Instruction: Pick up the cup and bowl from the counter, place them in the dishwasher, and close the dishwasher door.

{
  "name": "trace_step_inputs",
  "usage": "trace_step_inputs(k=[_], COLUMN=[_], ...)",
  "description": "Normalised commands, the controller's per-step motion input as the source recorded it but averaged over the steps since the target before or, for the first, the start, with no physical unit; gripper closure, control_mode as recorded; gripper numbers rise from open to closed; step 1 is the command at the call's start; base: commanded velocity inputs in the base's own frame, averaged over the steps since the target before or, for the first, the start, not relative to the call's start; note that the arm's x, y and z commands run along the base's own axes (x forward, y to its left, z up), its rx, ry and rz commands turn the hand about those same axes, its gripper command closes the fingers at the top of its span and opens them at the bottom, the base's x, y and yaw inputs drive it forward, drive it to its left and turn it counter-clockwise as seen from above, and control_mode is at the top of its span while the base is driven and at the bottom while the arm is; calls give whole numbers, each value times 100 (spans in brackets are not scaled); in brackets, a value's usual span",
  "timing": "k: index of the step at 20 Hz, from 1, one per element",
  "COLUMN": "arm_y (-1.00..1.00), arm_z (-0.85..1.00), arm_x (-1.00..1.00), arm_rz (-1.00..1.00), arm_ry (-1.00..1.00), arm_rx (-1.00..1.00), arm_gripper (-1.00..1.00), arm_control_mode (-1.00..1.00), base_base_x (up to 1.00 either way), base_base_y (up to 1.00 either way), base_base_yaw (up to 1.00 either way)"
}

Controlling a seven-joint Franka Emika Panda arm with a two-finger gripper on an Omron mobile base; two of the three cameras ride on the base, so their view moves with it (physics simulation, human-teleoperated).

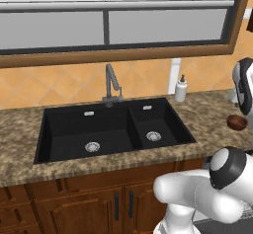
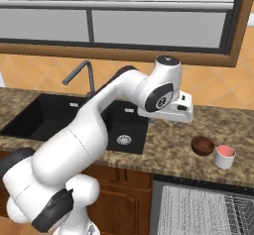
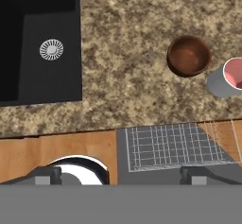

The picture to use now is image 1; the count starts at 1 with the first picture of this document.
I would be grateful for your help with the white soap dispenser bottle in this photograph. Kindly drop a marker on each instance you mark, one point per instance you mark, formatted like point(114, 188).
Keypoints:
point(180, 90)

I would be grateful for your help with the wood-framed window with blinds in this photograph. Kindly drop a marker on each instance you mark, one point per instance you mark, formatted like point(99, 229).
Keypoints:
point(115, 17)

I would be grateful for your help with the grey metal tap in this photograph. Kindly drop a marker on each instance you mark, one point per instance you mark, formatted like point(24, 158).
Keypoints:
point(111, 86)

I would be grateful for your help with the black double sink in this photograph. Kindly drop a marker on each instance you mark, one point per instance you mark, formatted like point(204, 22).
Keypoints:
point(112, 129)

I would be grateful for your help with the brown wooden cupboard door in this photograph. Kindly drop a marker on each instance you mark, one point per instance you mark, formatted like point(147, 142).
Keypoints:
point(145, 208)
point(77, 211)

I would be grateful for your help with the brown wooden bowl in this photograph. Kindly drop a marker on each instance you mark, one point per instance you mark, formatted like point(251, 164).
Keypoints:
point(236, 122)

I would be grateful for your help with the dishwasher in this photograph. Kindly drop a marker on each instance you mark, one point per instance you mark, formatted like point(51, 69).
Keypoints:
point(224, 223)

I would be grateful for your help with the brown wooden drawer front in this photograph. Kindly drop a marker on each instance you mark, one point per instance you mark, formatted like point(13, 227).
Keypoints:
point(15, 208)

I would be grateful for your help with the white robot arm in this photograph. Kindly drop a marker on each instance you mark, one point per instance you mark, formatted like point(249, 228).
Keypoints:
point(197, 195)

